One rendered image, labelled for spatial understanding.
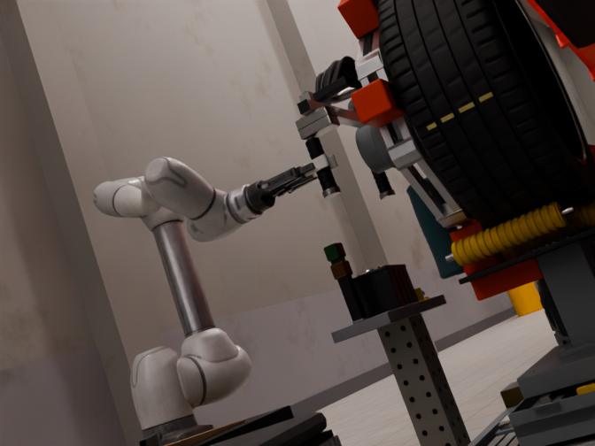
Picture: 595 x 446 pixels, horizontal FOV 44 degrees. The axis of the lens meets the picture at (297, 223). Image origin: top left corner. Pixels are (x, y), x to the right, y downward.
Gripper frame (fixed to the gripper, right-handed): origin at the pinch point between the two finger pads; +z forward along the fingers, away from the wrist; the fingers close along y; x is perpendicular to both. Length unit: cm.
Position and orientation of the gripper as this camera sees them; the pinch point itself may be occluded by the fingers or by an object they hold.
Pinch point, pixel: (320, 165)
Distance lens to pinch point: 176.3
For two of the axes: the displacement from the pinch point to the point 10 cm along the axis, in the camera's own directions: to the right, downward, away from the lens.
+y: -5.0, 0.2, -8.7
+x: -3.4, -9.2, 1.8
